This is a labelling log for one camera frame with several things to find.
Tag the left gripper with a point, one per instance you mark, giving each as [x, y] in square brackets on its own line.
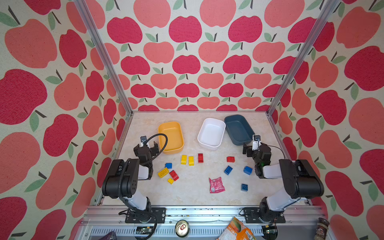
[144, 150]

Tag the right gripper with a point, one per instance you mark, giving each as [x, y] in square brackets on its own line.
[254, 150]

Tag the red small lego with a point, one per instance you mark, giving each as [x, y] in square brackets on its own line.
[230, 159]

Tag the dark teal plastic bin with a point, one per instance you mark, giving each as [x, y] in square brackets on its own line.
[239, 130]

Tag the yellow plastic bin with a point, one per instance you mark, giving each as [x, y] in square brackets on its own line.
[174, 133]

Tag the yellow rounded lego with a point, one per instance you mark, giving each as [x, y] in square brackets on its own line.
[184, 159]
[191, 160]

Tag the white plastic bin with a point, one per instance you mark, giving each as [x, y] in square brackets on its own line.
[211, 133]

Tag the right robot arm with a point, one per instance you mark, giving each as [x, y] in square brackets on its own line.
[300, 181]

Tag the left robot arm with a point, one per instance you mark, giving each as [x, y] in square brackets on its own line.
[121, 181]

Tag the yellow long lego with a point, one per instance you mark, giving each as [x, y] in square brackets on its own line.
[163, 172]

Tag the small blue lego left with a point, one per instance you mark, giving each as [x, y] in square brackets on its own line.
[169, 165]

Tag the dark blue square lego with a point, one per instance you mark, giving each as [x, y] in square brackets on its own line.
[244, 187]

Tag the red lego lower left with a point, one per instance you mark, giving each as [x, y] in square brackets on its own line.
[174, 175]

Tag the pink snack packet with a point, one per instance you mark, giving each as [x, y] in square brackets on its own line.
[216, 186]

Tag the red long lego centre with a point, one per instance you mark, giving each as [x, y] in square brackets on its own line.
[200, 158]

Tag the green circuit board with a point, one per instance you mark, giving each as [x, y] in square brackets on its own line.
[143, 230]

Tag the orange snack bag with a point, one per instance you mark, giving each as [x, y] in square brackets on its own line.
[236, 230]

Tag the soda can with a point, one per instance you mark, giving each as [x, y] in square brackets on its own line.
[182, 228]

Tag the dark purple object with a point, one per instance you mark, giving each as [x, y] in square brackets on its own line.
[109, 236]

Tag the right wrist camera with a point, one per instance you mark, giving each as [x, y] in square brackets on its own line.
[256, 142]

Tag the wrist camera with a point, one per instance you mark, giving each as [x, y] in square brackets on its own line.
[256, 142]
[143, 141]

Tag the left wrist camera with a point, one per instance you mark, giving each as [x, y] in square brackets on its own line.
[143, 141]

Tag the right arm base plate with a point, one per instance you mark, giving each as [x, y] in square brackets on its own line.
[257, 216]

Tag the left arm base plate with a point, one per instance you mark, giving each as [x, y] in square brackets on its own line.
[156, 215]

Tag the aluminium front rail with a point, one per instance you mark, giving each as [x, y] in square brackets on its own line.
[206, 223]

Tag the left aluminium post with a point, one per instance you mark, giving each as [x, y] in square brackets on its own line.
[103, 53]

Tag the aluminium post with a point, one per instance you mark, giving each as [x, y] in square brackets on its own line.
[103, 53]
[319, 24]

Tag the right aluminium post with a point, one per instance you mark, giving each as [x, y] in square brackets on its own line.
[319, 24]

